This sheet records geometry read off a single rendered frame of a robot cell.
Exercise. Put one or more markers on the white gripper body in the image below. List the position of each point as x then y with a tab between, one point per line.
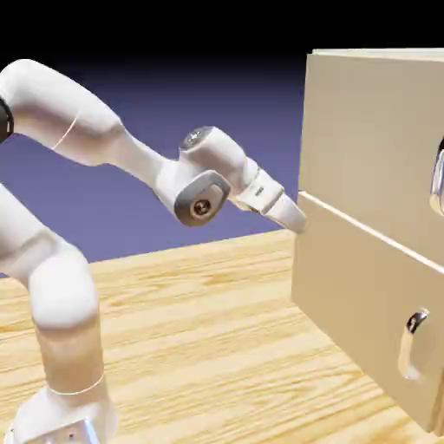
289	212

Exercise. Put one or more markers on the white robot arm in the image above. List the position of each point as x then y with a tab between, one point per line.
69	118

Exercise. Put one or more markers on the beige cabinet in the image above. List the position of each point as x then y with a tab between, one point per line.
367	215

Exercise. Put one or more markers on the short beige cabinet door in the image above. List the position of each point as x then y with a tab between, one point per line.
353	295

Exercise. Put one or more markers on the tall beige cabinet door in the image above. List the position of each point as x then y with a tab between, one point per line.
367	138

